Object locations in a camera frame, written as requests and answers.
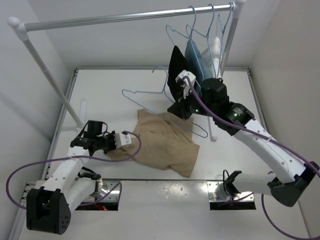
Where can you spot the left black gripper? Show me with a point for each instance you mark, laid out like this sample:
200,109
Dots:
112,135

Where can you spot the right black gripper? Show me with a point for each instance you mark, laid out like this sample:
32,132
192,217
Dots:
179,108

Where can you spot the light blue wire hanger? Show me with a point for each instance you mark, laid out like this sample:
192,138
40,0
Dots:
150,91

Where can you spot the beige t shirt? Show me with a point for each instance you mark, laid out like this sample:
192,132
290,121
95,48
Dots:
166,142

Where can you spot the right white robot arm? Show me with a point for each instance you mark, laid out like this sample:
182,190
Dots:
291,175

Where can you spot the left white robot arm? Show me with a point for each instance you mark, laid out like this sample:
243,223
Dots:
49,208

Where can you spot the blue hanger with white garment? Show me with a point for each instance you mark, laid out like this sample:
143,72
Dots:
221,27

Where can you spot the blue hanger with black garment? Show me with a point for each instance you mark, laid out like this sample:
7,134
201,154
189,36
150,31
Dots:
175,36

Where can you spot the black hanging garment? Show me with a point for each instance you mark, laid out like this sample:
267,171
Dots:
177,64

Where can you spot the blue denim hanging garment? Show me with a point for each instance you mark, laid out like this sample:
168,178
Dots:
196,62

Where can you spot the white hanging garment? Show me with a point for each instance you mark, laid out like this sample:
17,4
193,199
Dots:
212,57

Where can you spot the white and silver clothes rack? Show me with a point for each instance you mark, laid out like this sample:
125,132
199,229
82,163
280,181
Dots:
21,30

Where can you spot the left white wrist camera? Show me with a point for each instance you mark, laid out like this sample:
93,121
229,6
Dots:
122,139

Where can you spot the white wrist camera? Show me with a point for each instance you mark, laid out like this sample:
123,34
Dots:
186,80
122,139

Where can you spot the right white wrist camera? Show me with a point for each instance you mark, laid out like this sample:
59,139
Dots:
186,80

